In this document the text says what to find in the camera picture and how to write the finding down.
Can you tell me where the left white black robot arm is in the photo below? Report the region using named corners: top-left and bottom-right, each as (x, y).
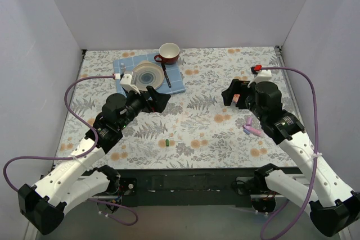
top-left (17, 86), bottom-right (171, 235)

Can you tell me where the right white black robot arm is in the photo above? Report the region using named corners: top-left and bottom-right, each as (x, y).
top-left (222, 79), bottom-right (359, 237)

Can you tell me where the lilac pen cap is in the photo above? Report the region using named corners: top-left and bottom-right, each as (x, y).
top-left (246, 117), bottom-right (252, 126)

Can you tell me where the purple pen cap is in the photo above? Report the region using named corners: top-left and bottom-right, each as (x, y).
top-left (243, 128), bottom-right (250, 135)

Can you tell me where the beige plate with blue rings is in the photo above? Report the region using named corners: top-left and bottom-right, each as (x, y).
top-left (132, 61), bottom-right (164, 91)

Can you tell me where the blue checkered cloth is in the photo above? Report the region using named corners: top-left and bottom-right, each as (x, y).
top-left (112, 53), bottom-right (185, 94)

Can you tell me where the red mug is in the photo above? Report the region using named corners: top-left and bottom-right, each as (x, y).
top-left (154, 43), bottom-right (180, 65)

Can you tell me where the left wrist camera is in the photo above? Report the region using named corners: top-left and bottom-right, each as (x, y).
top-left (120, 71), bottom-right (141, 94)

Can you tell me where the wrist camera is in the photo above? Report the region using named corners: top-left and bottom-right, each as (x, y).
top-left (120, 71), bottom-right (141, 94)
top-left (247, 70), bottom-right (272, 88)

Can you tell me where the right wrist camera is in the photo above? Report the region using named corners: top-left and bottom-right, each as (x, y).
top-left (247, 70), bottom-right (272, 88)

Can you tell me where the fork with dark handle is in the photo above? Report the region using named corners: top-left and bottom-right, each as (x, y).
top-left (120, 62), bottom-right (126, 74)

